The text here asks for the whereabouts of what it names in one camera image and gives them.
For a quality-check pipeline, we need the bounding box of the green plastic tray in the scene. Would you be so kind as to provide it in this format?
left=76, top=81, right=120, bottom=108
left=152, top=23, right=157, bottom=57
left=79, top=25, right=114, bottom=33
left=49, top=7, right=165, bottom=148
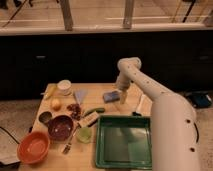
left=95, top=116, right=152, bottom=170

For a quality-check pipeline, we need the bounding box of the blue grey triangular cloth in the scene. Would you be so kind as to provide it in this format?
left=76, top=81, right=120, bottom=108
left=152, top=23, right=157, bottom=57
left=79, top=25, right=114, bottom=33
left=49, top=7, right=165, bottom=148
left=74, top=89, right=87, bottom=105

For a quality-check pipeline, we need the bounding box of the white cup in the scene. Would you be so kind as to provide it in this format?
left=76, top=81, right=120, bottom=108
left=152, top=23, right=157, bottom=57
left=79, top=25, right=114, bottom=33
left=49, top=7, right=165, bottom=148
left=57, top=80, right=71, bottom=95

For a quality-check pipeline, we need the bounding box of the metal fork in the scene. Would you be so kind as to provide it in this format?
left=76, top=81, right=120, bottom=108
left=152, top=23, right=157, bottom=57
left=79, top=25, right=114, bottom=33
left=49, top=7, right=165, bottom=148
left=62, top=125, right=80, bottom=154

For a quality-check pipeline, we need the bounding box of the light green cup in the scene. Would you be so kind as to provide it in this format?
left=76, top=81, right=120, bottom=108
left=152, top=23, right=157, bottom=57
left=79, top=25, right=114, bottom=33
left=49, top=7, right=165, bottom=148
left=77, top=127, right=92, bottom=143

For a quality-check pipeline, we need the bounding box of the white rectangular block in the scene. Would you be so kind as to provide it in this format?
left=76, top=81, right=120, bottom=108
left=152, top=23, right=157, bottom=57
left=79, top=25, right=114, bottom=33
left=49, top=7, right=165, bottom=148
left=78, top=112, right=99, bottom=127

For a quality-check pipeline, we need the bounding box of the yellow banana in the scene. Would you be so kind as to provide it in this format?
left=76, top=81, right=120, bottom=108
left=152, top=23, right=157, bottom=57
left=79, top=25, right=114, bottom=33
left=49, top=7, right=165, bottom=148
left=43, top=84, right=56, bottom=100

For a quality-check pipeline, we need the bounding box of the green cucumber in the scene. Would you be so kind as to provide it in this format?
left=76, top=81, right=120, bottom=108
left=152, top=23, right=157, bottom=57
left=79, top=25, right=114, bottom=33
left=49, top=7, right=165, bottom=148
left=83, top=107, right=105, bottom=117

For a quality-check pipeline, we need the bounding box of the blue sponge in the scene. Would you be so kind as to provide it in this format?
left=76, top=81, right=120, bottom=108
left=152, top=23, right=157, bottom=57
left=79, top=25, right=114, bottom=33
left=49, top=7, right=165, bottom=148
left=103, top=91, right=120, bottom=103

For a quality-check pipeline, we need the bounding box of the red grapes bunch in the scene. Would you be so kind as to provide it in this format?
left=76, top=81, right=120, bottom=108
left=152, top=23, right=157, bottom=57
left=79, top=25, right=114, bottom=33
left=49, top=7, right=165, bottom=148
left=67, top=104, right=81, bottom=120

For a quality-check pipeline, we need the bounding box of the orange bowl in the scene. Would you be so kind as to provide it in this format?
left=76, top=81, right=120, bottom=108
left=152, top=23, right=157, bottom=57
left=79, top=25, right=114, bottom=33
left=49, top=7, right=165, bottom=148
left=17, top=131, right=50, bottom=164

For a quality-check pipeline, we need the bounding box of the black cable left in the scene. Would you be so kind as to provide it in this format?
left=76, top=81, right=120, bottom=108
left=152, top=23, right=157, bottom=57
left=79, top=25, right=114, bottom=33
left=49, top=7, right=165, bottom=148
left=0, top=125, right=21, bottom=145

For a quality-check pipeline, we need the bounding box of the small dark bowl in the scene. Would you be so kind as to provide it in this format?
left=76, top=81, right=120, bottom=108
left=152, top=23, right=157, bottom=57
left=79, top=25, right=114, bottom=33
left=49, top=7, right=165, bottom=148
left=39, top=111, right=52, bottom=124

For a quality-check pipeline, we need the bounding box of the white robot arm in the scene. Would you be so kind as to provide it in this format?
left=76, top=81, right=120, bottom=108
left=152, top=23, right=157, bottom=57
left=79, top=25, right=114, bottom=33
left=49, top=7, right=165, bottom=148
left=116, top=57, right=201, bottom=171

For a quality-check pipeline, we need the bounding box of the yellow lemon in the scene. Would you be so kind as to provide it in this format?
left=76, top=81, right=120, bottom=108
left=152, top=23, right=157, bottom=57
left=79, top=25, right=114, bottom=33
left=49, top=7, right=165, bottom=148
left=51, top=99, right=62, bottom=111

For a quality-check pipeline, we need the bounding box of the purple bowl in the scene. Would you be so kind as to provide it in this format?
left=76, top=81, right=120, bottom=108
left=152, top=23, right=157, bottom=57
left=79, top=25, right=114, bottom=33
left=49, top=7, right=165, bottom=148
left=48, top=115, right=73, bottom=141

